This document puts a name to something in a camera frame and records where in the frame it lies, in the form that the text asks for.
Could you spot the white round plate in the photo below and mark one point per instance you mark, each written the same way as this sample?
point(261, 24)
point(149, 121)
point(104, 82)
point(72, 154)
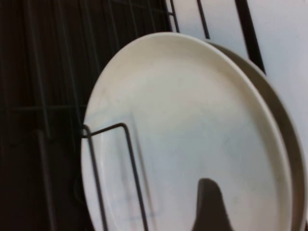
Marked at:
point(180, 108)

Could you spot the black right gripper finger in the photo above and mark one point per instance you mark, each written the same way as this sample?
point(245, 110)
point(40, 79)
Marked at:
point(209, 207)

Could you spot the grey-white round plate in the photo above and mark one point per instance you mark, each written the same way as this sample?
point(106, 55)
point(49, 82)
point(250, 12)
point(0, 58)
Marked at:
point(286, 115)

